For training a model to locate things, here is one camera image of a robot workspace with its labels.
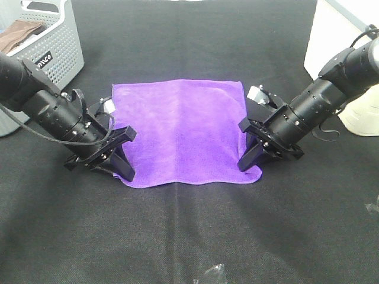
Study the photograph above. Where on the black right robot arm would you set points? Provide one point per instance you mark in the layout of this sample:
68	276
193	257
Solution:
345	77

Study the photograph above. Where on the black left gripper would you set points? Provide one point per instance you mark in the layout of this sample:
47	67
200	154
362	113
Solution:
94	148

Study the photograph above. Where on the white plastic container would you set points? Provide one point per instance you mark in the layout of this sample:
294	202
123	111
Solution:
335	26

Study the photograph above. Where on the clear plastic scrap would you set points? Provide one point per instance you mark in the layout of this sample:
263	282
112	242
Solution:
373	208
214	275

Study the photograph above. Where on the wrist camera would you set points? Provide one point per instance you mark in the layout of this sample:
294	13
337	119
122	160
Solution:
105	105
265	98

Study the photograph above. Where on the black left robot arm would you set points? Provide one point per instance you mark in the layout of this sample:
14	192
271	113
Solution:
26	88

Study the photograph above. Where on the clear plastic scrap right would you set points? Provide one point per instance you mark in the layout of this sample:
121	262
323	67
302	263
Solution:
373	208

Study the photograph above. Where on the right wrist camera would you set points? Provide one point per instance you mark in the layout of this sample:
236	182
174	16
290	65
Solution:
265	98

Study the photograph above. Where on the brown folded towel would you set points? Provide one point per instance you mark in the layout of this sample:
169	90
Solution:
17	32

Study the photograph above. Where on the grey perforated plastic basket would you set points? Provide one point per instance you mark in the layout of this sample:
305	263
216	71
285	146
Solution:
56	50

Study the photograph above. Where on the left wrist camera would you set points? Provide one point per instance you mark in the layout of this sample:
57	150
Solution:
105	105

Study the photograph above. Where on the clear plastic scrap bottom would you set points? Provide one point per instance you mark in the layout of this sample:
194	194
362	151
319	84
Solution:
214	275

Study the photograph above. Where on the purple microfiber towel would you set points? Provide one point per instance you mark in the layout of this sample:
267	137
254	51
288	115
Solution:
187	131

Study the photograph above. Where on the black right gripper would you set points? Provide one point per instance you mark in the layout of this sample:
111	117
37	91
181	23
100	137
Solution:
264	147

